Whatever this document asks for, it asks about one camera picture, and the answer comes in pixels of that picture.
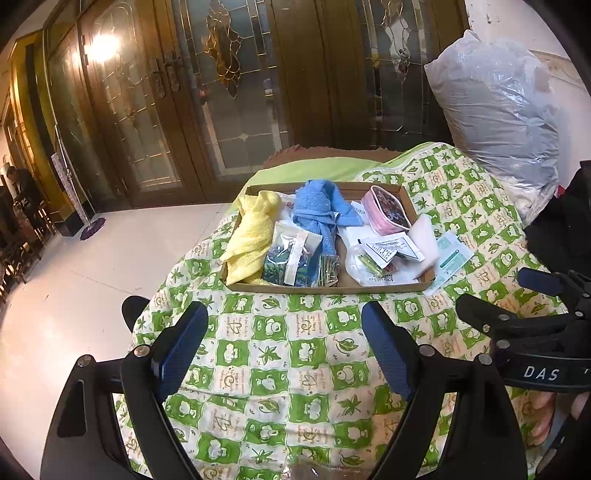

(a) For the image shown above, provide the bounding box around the cardboard tray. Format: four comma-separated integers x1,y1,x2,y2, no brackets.
222,181,437,294

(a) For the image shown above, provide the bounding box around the white paper packet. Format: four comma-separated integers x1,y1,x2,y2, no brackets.
362,233,426,266

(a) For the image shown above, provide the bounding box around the person's right hand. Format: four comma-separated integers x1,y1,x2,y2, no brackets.
530,392,591,438

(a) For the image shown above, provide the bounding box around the wooden glass double door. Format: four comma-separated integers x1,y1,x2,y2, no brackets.
76,0,278,204

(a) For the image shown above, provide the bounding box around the pink printed pouch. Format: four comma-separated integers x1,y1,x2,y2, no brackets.
361,185,414,236

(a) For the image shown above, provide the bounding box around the brown scalloped cloth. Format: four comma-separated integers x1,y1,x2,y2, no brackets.
264,145,386,167

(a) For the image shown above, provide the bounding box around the dark wooden furniture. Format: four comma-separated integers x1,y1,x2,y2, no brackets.
0,185,42,296

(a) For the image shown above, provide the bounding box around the green printed blanket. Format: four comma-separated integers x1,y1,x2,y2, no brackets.
113,141,591,480

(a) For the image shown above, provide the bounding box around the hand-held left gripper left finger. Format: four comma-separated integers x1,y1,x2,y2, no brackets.
41,301,209,480

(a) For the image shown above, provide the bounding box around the floor sign stand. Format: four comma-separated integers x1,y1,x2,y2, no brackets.
52,134,108,241

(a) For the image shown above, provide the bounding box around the clear bag with white contents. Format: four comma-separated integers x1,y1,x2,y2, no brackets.
344,242,398,287

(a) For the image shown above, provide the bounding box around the small clear bag of sticks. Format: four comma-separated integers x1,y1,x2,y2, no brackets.
318,253,342,287

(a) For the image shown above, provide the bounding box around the green and white sachet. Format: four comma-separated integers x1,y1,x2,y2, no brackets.
425,230,474,298

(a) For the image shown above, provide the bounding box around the large clear bag grey filling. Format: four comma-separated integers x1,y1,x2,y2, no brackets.
424,30,561,222

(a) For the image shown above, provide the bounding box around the wooden stained glass panel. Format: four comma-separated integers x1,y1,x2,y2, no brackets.
272,0,467,153

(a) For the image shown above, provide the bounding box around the clear bag of beads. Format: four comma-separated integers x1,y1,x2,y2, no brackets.
262,220,324,287

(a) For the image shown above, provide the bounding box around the black round stool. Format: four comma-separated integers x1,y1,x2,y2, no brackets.
121,295,153,333

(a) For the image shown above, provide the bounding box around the blue towel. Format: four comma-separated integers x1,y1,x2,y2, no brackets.
292,179,365,284

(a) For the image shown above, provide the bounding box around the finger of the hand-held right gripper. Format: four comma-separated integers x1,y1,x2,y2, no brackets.
456,293,571,344
517,268,591,305

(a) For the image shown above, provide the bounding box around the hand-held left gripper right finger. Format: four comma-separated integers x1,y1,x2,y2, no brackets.
361,301,528,480

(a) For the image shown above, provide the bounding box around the black clothing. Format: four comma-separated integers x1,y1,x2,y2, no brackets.
524,159,591,273

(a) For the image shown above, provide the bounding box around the yellow towel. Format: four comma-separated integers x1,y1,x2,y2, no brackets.
219,190,282,284

